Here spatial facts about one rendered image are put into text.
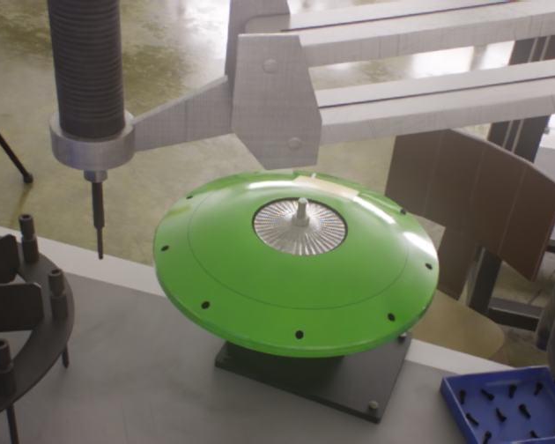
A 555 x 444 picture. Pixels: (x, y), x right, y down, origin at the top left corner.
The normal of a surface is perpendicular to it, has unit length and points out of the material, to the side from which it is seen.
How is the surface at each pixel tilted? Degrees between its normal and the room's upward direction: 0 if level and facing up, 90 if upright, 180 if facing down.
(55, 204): 0
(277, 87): 90
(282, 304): 21
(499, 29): 90
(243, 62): 90
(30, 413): 0
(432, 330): 0
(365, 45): 90
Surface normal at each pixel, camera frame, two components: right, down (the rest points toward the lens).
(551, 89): -0.06, -0.79
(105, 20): 0.66, 0.50
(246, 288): -0.08, -0.57
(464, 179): -0.57, 0.45
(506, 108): 0.14, 0.61
